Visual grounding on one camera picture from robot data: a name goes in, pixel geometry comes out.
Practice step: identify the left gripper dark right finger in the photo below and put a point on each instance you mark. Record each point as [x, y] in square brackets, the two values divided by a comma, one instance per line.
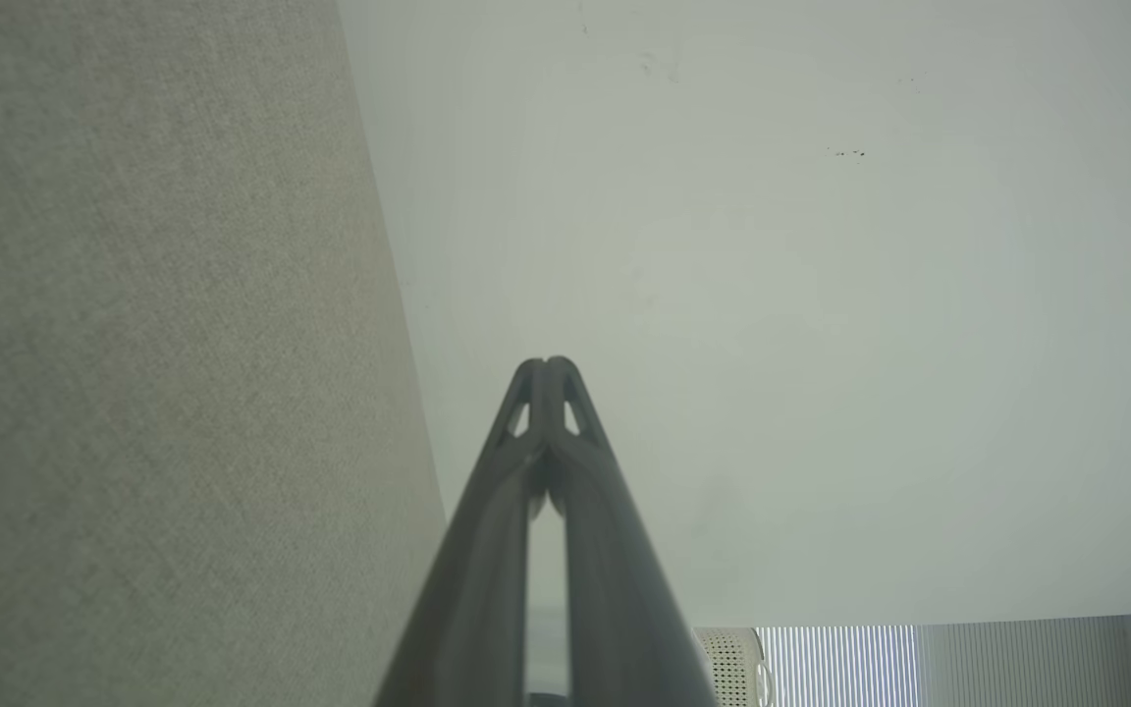
[615, 589]

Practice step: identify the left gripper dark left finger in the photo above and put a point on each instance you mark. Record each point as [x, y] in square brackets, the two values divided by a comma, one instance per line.
[472, 589]

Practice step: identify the white perforated laundry basket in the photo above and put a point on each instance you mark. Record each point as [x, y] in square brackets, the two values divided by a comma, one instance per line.
[730, 673]

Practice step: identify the white vertical slat blinds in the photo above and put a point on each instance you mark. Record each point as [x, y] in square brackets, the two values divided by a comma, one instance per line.
[919, 668]

